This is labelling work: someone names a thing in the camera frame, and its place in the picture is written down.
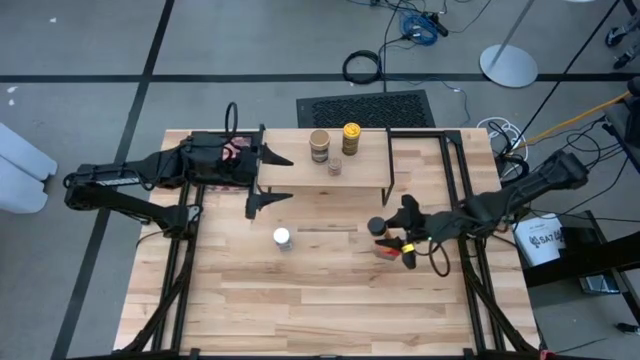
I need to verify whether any smoked paprika tin red lid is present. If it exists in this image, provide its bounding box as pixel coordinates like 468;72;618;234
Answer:
374;237;404;262

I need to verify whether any white round stand base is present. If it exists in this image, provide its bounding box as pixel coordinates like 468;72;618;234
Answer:
478;0;540;90

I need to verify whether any black side table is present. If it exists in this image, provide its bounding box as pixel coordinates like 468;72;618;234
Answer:
519;209;640;326

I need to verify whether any furikake jar with tan lid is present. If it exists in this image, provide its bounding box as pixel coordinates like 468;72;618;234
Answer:
308;128;332;165

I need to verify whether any black aluminium table frame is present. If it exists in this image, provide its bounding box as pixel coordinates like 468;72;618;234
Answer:
119;128;540;360

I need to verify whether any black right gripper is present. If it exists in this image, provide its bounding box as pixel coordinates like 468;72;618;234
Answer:
373;194;472;271

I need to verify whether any white coiled cable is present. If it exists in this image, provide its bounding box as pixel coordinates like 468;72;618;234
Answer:
475;116;517;152

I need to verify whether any black coiled cable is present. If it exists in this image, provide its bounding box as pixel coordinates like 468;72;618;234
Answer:
342;49;384;85

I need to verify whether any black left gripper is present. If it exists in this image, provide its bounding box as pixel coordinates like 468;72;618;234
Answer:
181;131;295;221

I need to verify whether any grey wheeled cart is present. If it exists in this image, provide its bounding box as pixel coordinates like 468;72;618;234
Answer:
602;74;640;174

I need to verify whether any blue coiled cable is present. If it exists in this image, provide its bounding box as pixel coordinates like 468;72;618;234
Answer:
399;10;440;47

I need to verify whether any white printed bucket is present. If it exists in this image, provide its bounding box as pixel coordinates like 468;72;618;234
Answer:
513;213;567;268

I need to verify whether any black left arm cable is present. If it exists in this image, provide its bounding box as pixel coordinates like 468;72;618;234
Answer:
223;101;240;136

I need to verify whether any white moulded floor object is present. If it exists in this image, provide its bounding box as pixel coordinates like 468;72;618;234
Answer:
0;122;59;215

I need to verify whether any yellow cable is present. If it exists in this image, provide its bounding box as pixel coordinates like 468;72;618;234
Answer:
514;89;634;150

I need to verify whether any orange turmeric bottle black lid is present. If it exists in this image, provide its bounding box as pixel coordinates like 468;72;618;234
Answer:
367;216;390;239

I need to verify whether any tablet with colourful picture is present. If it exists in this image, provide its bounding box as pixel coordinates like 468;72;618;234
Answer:
203;135;254;193

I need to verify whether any bagel sesame jar white lid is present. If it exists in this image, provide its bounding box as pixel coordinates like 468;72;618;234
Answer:
272;227;294;253

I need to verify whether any chili onion can yellow lid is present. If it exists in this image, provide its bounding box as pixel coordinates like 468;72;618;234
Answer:
342;122;362;157

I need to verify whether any wooden shelf with black legs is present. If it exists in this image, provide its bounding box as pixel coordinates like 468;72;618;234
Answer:
257;124;397;207

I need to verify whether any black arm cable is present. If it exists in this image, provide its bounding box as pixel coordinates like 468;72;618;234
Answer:
223;101;240;136
427;238;452;279

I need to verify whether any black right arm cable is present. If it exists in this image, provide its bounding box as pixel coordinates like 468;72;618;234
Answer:
427;238;452;279

